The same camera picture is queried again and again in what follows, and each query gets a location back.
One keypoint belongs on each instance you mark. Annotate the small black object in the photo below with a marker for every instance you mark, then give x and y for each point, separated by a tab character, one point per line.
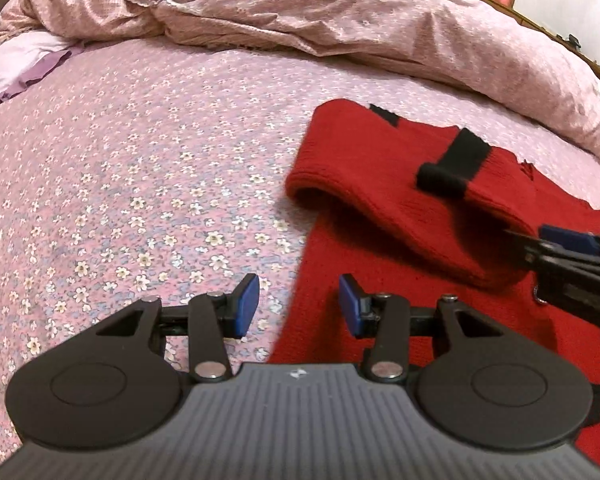
571	41

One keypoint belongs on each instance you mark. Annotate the wooden bed side board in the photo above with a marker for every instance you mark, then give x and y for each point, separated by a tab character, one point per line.
575	45

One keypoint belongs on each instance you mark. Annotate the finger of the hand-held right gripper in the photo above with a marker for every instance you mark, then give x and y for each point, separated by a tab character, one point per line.
570	240
530	250

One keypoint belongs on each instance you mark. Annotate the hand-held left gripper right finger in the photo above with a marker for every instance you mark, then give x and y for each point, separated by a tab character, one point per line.
352	310

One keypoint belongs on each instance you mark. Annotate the purple and white pillow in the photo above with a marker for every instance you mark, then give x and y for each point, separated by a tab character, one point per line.
15	62

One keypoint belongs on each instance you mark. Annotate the red knit cardigan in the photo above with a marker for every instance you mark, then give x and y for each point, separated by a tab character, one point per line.
410	220

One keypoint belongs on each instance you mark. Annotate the pink floral bed sheet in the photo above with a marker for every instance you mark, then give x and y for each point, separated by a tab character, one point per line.
130	185

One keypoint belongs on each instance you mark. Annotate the pink floral quilt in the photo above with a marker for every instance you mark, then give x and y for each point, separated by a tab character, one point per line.
300	15

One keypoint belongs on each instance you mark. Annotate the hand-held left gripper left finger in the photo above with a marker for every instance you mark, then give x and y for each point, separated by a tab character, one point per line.
247	306

